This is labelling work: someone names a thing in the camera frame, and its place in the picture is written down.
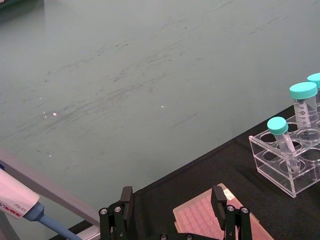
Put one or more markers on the black table cloth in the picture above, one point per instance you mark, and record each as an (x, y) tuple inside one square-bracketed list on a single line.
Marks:
[(200, 170)]

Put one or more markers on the clear acrylic tube rack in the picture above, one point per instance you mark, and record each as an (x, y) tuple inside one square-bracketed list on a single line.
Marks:
[(265, 172)]

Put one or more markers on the white and blue pipette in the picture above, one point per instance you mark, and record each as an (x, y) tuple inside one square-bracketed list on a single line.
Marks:
[(15, 197)]

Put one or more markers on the large teal-capped clear tube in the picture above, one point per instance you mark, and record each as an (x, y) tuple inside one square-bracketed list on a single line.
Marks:
[(315, 78), (303, 90)]

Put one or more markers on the pink pipette tip box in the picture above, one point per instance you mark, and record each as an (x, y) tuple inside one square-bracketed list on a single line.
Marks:
[(197, 215)]

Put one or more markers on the small teal-capped clear tube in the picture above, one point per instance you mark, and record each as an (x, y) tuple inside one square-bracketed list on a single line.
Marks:
[(277, 125)]

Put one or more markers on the grey metal pipette stand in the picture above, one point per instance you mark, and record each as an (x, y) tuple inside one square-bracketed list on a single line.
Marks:
[(57, 192)]

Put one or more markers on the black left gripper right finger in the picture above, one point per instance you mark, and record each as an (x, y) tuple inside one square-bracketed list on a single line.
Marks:
[(218, 207)]

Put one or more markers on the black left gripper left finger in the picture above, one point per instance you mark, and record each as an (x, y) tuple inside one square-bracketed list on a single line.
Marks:
[(125, 208)]

